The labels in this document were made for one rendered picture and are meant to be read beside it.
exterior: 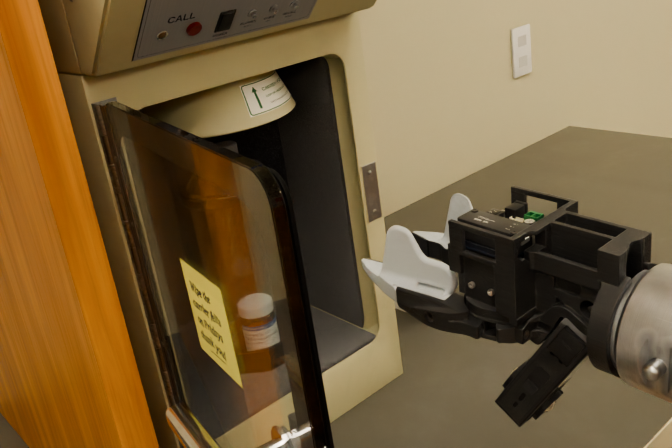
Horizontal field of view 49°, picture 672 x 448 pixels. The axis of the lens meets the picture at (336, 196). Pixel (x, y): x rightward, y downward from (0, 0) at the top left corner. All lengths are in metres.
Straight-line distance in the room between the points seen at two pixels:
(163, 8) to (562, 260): 0.35
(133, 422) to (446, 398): 0.43
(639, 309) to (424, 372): 0.58
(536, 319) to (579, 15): 1.57
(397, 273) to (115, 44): 0.28
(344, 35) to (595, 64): 1.36
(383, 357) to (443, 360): 0.10
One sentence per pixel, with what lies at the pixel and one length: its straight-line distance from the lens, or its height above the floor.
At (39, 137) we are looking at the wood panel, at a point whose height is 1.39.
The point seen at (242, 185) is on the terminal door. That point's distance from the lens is 0.39.
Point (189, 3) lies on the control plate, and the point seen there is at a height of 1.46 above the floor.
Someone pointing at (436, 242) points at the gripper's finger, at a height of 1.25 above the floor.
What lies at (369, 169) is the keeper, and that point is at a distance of 0.85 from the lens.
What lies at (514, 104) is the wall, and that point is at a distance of 1.81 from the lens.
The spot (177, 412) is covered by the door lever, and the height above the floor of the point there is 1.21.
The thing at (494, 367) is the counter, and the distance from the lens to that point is 0.99.
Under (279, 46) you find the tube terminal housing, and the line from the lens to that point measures 0.76.
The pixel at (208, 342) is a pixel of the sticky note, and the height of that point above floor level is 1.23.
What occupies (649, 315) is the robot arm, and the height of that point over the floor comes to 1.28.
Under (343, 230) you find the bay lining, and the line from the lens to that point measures 0.90.
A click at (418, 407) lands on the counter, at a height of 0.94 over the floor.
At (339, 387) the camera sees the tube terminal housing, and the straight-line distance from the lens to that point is 0.92.
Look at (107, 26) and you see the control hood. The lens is 0.59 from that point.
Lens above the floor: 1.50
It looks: 20 degrees down
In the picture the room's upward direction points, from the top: 8 degrees counter-clockwise
